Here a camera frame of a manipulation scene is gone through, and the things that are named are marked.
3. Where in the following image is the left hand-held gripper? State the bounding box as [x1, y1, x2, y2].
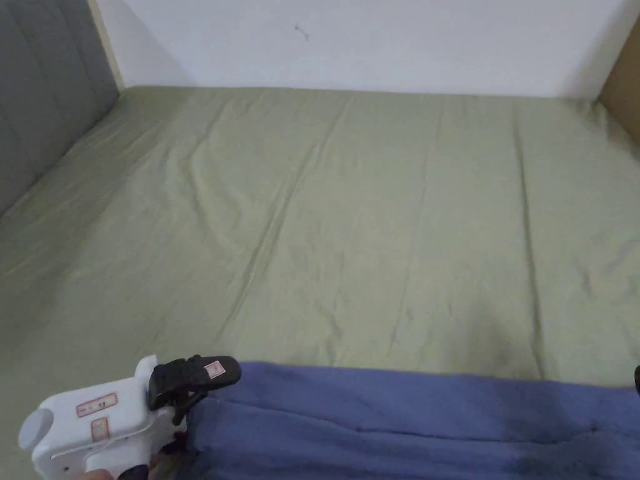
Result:
[19, 354, 243, 480]

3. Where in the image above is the grey padded headboard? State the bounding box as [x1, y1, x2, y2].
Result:
[0, 0, 121, 217]

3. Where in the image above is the bed with pale green sheet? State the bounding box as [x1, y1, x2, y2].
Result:
[0, 84, 640, 480]

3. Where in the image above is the brown board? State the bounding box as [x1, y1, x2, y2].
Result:
[599, 44, 640, 132]

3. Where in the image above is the person's left hand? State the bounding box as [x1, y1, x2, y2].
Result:
[86, 447, 170, 480]

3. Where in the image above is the blue garment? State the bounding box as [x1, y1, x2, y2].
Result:
[184, 361, 640, 480]

